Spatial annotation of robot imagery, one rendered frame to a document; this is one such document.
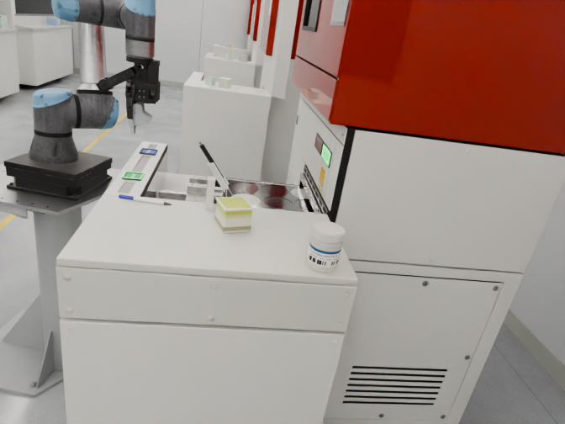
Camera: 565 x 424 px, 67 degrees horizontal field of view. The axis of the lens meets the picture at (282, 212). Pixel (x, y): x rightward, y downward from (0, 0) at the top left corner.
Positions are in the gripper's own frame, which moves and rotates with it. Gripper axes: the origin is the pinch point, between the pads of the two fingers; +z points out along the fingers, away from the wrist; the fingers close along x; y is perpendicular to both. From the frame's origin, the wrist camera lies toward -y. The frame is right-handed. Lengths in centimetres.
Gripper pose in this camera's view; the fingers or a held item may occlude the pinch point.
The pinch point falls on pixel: (131, 129)
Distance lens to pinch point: 132.9
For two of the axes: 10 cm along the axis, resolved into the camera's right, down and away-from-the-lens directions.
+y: 9.8, 0.9, 1.6
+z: -1.5, 9.1, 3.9
